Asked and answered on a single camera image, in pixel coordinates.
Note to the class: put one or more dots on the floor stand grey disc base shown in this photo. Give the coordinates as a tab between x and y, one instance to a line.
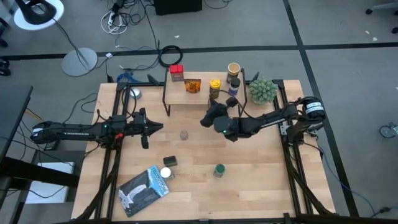
79	62

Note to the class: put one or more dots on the green succulent in white pot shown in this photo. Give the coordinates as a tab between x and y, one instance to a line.
262	91

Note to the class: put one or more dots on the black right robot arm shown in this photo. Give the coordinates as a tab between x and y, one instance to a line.
267	119

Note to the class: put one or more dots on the black curved headset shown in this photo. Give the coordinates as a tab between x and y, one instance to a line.
35	14

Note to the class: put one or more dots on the grey caster wheel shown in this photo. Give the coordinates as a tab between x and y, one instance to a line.
388	130

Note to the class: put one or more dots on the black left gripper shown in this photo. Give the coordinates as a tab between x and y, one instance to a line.
140	124

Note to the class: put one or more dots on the small cork-lidded saffron jar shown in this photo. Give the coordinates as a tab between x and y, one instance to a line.
184	135

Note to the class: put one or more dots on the Yellowstone picture book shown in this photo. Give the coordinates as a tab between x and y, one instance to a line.
140	193

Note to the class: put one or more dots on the white-lidded bagel seasoning jar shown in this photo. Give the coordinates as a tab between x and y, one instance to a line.
166	173

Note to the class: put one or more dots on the green black pepper tin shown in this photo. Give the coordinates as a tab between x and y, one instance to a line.
170	161

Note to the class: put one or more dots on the black metal rig frame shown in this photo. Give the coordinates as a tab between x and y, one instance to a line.
143	84

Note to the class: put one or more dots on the white box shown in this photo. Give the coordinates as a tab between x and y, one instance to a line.
46	194

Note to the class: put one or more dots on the black-lidded garlic powder shaker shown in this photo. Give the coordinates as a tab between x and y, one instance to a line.
234	85

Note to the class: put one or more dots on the office chair base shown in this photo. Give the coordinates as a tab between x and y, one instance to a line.
382	6

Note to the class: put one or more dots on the black desk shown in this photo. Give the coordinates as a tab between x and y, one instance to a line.
12	118

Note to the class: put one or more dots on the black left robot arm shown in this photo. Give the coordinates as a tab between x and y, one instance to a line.
77	133

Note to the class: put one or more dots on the white power strip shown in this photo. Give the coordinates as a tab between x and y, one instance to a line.
111	21

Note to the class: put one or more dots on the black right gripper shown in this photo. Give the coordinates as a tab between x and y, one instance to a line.
217	113

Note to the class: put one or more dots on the black floor beam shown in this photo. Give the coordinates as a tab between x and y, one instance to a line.
31	174

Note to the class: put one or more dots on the orange taco seasoning packet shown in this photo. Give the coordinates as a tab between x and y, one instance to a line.
192	86

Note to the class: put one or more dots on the yellow-lidded spice jar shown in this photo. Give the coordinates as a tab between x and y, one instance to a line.
214	87

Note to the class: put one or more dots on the small grey bowl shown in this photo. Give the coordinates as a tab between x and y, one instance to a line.
135	93

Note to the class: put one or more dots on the green-lidded green-label spice jar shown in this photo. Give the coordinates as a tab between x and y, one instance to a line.
219	170

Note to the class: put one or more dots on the tan-lidded seasoning jar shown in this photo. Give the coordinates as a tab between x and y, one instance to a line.
234	70

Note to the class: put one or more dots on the wooden shelf riser black legs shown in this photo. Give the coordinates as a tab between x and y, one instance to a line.
199	96

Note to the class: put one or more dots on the black box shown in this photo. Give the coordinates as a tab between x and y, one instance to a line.
177	6

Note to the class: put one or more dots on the white round stool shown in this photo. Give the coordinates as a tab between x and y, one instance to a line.
37	27

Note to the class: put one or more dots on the red-lidded patterned spice box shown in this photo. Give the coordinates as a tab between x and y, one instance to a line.
176	73

